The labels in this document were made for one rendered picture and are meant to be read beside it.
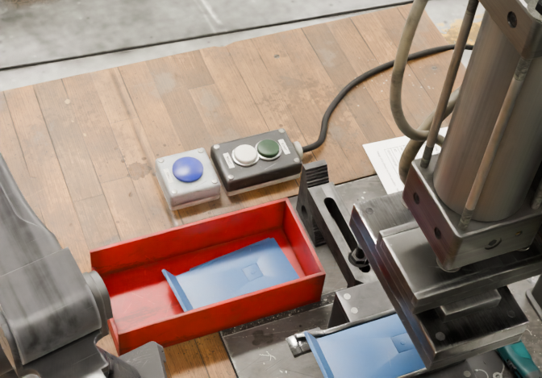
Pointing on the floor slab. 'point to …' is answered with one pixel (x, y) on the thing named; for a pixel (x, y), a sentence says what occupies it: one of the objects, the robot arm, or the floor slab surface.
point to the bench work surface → (208, 132)
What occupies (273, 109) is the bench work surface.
